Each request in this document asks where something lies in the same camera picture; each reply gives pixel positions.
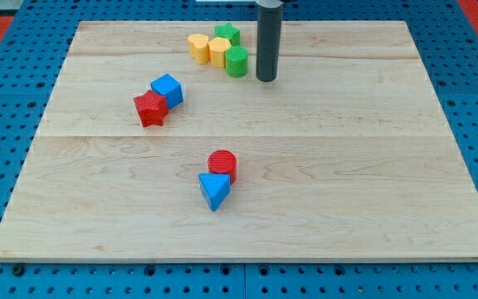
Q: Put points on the yellow heart block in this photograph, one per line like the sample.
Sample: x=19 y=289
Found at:
x=198 y=48

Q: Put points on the green star block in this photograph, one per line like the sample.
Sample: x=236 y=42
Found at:
x=228 y=31

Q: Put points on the blue cube block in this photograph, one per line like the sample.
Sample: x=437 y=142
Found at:
x=170 y=88

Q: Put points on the blue triangle block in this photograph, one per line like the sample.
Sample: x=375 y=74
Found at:
x=214 y=188

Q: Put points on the yellow hexagon block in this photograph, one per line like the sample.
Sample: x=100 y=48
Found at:
x=217 y=50

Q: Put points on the red star block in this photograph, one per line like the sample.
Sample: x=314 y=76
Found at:
x=152 y=108

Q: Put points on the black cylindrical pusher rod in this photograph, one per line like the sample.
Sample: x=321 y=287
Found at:
x=269 y=20

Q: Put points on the green cylinder block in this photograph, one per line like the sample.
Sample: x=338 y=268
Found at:
x=236 y=61

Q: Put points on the wooden board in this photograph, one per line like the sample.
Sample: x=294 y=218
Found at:
x=346 y=156

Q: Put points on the red cylinder block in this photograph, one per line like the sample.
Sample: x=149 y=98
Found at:
x=223 y=161

